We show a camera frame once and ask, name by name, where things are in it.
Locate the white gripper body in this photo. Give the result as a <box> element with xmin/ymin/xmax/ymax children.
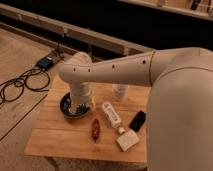
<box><xmin>69</xmin><ymin>83</ymin><xmax>96</xmax><ymax>114</ymax></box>

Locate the white plastic bottle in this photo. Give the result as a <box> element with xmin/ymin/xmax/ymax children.
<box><xmin>102</xmin><ymin>102</ymin><xmax>121</xmax><ymax>128</ymax></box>

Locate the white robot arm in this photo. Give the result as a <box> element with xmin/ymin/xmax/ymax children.
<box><xmin>59</xmin><ymin>47</ymin><xmax>213</xmax><ymax>171</ymax></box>

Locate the dark ceramic bowl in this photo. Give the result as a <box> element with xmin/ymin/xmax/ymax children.
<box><xmin>60</xmin><ymin>93</ymin><xmax>90</xmax><ymax>119</ymax></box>

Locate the wooden table board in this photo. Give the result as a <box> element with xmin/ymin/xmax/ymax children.
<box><xmin>25</xmin><ymin>77</ymin><xmax>149</xmax><ymax>163</ymax></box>

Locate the white paper cup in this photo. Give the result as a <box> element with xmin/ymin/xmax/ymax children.
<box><xmin>113</xmin><ymin>84</ymin><xmax>128</xmax><ymax>101</ymax></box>

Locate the small white cube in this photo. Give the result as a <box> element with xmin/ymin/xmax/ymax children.
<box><xmin>118</xmin><ymin>127</ymin><xmax>125</xmax><ymax>134</ymax></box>

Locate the black power adapter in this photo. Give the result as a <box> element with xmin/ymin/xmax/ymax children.
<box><xmin>36</xmin><ymin>57</ymin><xmax>54</xmax><ymax>71</ymax></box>

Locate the black rectangular device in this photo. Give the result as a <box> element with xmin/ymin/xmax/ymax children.
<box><xmin>129</xmin><ymin>111</ymin><xmax>146</xmax><ymax>132</ymax></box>

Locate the white sponge block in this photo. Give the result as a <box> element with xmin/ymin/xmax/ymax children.
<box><xmin>116</xmin><ymin>130</ymin><xmax>139</xmax><ymax>151</ymax></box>

